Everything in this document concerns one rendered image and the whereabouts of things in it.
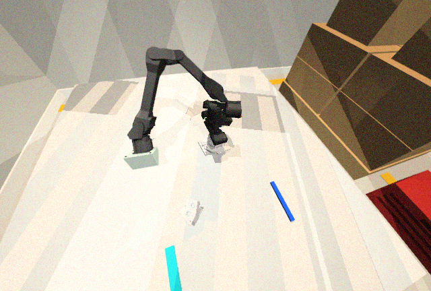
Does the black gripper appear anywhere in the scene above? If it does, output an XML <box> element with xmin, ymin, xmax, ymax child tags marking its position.
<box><xmin>201</xmin><ymin>110</ymin><xmax>228</xmax><ymax>146</ymax></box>

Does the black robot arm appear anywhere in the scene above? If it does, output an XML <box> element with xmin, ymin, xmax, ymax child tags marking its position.
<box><xmin>127</xmin><ymin>46</ymin><xmax>242</xmax><ymax>154</ymax></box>

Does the blue flat bar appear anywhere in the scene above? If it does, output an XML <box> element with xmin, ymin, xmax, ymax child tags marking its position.
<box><xmin>270</xmin><ymin>181</ymin><xmax>295</xmax><ymax>222</ymax></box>

